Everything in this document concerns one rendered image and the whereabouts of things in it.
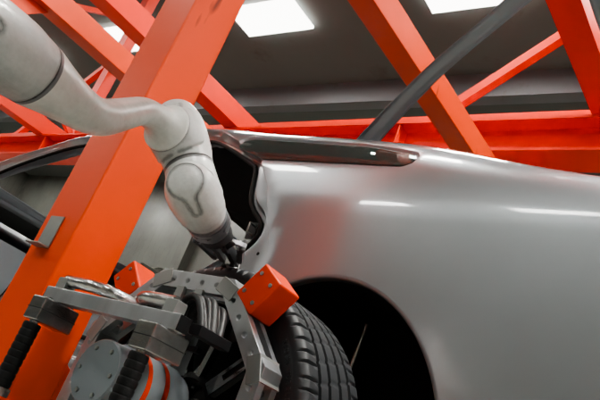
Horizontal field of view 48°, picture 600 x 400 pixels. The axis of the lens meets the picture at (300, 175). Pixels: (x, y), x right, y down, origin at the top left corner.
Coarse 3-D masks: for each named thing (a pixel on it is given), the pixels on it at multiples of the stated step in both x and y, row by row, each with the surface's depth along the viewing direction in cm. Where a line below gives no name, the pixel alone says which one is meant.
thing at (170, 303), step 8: (144, 296) 126; (152, 296) 125; (160, 296) 123; (168, 296) 122; (176, 296) 122; (144, 304) 130; (152, 304) 125; (160, 304) 123; (168, 304) 121; (176, 304) 120; (184, 304) 121; (184, 312) 121
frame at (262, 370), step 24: (144, 288) 156; (168, 288) 155; (192, 288) 148; (216, 288) 143; (240, 312) 137; (96, 336) 156; (120, 336) 160; (240, 336) 133; (264, 336) 136; (264, 360) 128; (264, 384) 126
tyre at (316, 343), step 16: (208, 272) 160; (224, 272) 157; (240, 272) 154; (288, 320) 140; (304, 320) 145; (320, 320) 160; (128, 336) 163; (272, 336) 140; (288, 336) 138; (304, 336) 138; (320, 336) 146; (288, 352) 135; (304, 352) 135; (320, 352) 140; (336, 352) 148; (288, 368) 133; (304, 368) 132; (320, 368) 137; (336, 368) 145; (288, 384) 131; (304, 384) 130; (320, 384) 135; (336, 384) 140; (352, 384) 148
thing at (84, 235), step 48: (192, 0) 201; (240, 0) 214; (144, 48) 201; (192, 48) 199; (144, 96) 186; (192, 96) 199; (96, 144) 186; (144, 144) 185; (96, 192) 174; (144, 192) 186; (48, 240) 172; (96, 240) 174; (0, 336) 162; (48, 336) 164; (48, 384) 164
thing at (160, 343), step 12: (144, 324) 117; (156, 324) 116; (132, 336) 117; (144, 336) 116; (156, 336) 116; (168, 336) 118; (180, 336) 120; (144, 348) 114; (156, 348) 116; (168, 348) 118; (180, 348) 120; (168, 360) 118; (180, 360) 120
